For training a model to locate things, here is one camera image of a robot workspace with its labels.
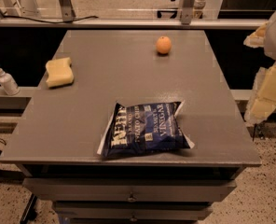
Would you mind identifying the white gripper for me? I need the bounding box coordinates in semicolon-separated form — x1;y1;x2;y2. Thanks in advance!
243;11;276;125

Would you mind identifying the orange fruit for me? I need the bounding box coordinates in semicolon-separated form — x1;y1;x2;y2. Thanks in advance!
156;36;172;54

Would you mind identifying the blue chip bag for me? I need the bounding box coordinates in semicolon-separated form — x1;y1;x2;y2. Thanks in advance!
97;102;195;157

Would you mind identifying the top drawer knob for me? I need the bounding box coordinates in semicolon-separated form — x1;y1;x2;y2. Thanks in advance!
128;193;137;203

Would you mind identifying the drawer knob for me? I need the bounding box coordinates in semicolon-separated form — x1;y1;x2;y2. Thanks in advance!
128;193;137;203
130;215;138;222

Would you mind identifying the lower drawer knob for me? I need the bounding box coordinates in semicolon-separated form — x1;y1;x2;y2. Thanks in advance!
130;215;138;222

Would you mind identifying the yellow sponge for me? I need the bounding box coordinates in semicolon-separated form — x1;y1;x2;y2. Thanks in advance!
46;57;74;88

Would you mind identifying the grey drawer cabinet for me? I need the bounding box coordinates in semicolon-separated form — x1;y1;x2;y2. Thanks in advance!
1;30;260;224

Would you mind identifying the white pump bottle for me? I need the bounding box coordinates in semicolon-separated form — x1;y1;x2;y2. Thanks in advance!
0;67;20;96

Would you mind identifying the black cable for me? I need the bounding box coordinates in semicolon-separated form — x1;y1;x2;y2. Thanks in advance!
0;0;100;24

